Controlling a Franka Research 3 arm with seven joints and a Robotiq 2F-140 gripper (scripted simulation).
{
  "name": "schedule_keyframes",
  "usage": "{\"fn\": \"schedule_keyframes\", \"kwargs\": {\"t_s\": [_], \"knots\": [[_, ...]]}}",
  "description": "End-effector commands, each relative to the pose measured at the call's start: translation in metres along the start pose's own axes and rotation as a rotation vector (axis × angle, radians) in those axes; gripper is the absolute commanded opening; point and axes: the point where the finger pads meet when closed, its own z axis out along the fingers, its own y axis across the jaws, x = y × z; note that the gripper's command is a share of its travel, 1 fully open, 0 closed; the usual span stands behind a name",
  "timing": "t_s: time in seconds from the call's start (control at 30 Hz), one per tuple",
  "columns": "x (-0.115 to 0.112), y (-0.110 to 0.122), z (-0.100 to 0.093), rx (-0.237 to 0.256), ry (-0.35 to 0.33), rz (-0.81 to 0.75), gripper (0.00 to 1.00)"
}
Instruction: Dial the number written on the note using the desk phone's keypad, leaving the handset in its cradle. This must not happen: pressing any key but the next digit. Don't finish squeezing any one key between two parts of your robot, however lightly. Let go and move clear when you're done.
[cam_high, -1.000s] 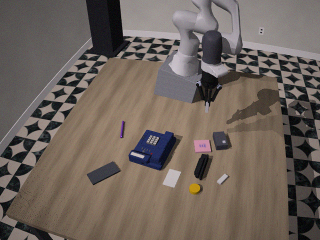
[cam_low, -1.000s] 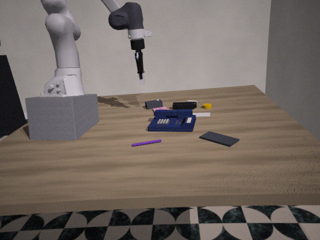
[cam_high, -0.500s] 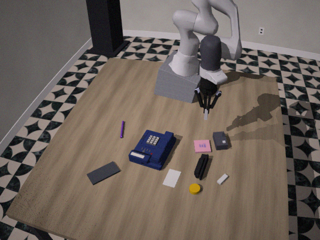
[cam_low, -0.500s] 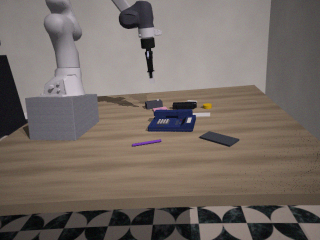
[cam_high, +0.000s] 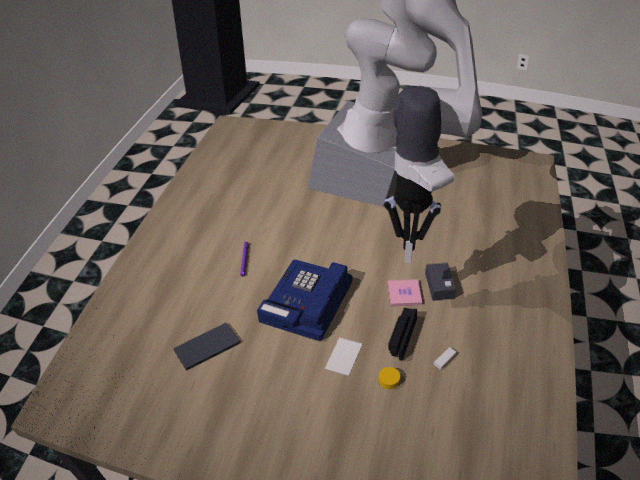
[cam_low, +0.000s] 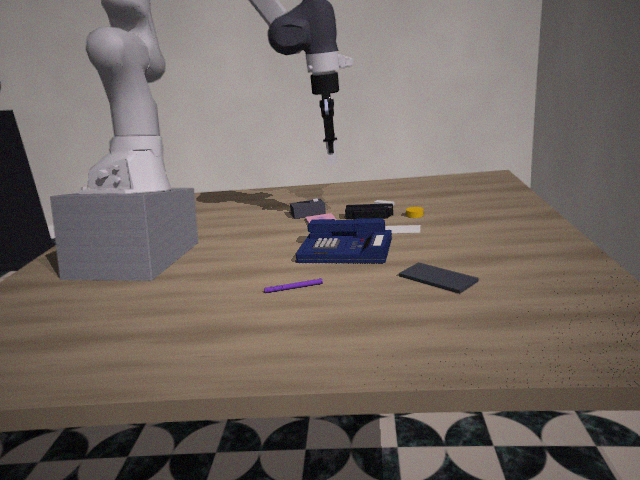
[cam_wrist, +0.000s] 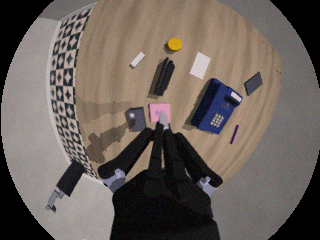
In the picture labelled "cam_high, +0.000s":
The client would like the purple thin rod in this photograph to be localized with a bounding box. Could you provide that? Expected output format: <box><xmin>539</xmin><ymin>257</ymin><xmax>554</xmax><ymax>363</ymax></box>
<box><xmin>240</xmin><ymin>241</ymin><xmax>248</xmax><ymax>276</ymax></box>

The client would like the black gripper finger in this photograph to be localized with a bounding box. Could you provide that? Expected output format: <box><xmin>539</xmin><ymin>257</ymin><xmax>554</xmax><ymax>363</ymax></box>
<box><xmin>408</xmin><ymin>201</ymin><xmax>441</xmax><ymax>263</ymax></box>
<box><xmin>384</xmin><ymin>197</ymin><xmax>411</xmax><ymax>263</ymax></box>

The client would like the yellow short cylinder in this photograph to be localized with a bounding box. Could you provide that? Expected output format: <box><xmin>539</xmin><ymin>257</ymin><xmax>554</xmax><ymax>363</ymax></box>
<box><xmin>378</xmin><ymin>367</ymin><xmax>400</xmax><ymax>389</ymax></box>

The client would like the dark blue telephone handset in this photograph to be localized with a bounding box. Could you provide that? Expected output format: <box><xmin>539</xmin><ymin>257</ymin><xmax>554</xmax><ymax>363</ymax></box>
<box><xmin>302</xmin><ymin>262</ymin><xmax>347</xmax><ymax>326</ymax></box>

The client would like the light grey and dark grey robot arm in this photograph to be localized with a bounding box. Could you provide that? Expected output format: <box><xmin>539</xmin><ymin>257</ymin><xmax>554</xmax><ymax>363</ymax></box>
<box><xmin>337</xmin><ymin>0</ymin><xmax>483</xmax><ymax>192</ymax></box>

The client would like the pink sticky note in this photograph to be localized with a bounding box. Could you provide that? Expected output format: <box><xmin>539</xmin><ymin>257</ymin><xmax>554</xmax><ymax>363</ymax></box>
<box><xmin>388</xmin><ymin>280</ymin><xmax>422</xmax><ymax>306</ymax></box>

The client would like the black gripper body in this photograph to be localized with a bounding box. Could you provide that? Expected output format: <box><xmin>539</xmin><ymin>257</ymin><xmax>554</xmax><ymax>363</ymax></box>
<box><xmin>394</xmin><ymin>173</ymin><xmax>433</xmax><ymax>214</ymax></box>

